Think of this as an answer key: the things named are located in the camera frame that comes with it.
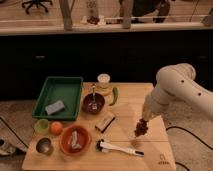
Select dark red grape bunch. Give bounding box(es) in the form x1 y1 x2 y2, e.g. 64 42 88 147
134 119 148 137

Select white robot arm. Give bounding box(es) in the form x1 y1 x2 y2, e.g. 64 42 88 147
142 63 213 121

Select green chili pepper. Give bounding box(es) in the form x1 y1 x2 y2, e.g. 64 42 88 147
109 87 118 106

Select metal fork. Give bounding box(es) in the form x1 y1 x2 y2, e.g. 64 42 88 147
92 84 97 110

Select white cup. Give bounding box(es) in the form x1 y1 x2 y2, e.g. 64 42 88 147
97 73 110 88

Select dark brown bowl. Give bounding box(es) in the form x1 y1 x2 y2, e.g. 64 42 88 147
82 93 105 114

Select white and black brush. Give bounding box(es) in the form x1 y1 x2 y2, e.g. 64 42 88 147
96 139 144 157

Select orange bowl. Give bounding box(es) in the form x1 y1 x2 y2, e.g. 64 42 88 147
59 125 91 156

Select clear plastic wrapper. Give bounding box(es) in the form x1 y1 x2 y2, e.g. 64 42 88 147
70 131 82 149

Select green plastic tray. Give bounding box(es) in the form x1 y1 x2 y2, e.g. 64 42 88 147
32 76 83 121

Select grey sponge block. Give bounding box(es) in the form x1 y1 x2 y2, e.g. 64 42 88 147
45 100 65 115

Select orange fruit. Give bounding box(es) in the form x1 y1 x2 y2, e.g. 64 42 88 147
50 121 63 136

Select green cup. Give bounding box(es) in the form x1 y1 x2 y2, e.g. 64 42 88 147
34 119 49 135

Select metal cup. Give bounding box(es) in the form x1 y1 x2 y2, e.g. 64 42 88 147
36 138 53 155

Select black office chair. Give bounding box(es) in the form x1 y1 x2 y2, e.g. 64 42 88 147
21 0 53 14

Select black cable right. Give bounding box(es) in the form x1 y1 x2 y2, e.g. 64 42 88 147
165 125 213 171

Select black cable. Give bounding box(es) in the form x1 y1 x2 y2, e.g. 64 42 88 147
165 125 213 171
0 116 30 149

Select wooden post right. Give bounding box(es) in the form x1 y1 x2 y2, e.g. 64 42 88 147
122 0 134 29

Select wooden post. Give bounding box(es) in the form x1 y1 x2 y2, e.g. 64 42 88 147
122 0 134 29
59 0 72 31

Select wooden post left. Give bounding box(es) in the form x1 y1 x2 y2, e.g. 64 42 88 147
59 0 72 31

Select black cable left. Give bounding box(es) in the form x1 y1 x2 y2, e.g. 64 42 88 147
0 116 30 149

